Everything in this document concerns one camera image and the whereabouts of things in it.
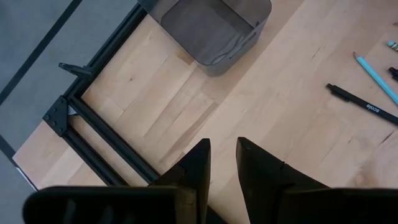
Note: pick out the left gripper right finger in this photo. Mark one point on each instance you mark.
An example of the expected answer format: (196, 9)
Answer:
(258, 174)

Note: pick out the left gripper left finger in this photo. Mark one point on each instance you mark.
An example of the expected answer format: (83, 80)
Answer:
(192, 174)

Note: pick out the black click pen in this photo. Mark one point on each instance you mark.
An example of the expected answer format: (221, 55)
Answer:
(367, 107)
(394, 73)

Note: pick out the light blue pencil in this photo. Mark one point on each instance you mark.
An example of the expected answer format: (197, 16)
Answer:
(376, 77)
(393, 46)

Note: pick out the grey translucent plastic bin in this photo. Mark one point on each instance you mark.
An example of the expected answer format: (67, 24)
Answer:
(205, 37)

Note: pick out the black aluminium table frame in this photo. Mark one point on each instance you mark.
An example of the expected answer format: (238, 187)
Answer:
(105, 132)

